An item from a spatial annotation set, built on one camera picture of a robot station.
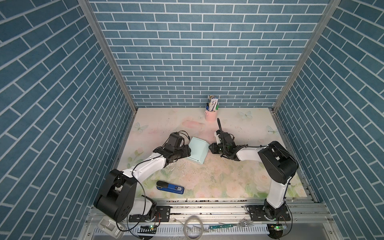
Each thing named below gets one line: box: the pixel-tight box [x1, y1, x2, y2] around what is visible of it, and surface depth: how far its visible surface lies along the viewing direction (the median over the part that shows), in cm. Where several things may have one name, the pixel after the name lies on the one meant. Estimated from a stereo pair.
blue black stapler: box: [156, 180, 185, 195], surface depth 81 cm
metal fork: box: [218, 217, 255, 227], surface depth 72 cm
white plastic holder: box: [97, 215, 126, 239], surface depth 69 cm
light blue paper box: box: [188, 136, 210, 165], surface depth 96 cm
